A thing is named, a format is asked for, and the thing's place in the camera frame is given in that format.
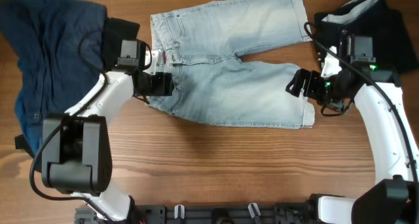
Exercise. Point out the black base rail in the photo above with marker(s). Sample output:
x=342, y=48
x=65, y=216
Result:
x=253, y=213

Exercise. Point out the light blue denim shorts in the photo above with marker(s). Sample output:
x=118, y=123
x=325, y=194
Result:
x=204, y=46

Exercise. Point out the black garment under blue shirt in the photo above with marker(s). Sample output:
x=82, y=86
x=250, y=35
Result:
x=118, y=40

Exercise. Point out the dark blue shirt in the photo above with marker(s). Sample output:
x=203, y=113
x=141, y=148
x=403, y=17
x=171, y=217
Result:
x=20, y=16

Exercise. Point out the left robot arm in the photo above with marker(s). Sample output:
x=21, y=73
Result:
x=76, y=156

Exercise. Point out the folded black shorts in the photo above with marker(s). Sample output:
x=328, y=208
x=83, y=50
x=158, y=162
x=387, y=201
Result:
x=373, y=18

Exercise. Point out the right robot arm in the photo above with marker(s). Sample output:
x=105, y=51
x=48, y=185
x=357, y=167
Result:
x=376, y=92

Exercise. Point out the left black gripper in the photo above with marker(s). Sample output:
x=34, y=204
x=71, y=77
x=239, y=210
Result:
x=167, y=84

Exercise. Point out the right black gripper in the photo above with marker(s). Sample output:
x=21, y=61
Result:
x=308, y=83

